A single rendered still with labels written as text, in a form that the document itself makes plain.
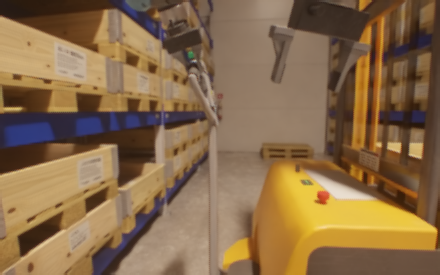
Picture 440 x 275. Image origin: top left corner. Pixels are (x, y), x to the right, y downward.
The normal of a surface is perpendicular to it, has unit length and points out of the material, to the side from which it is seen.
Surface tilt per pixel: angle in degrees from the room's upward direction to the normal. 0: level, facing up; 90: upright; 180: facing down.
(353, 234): 90
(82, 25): 90
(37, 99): 90
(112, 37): 90
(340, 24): 114
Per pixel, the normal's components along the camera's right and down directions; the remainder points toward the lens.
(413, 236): -0.12, 0.12
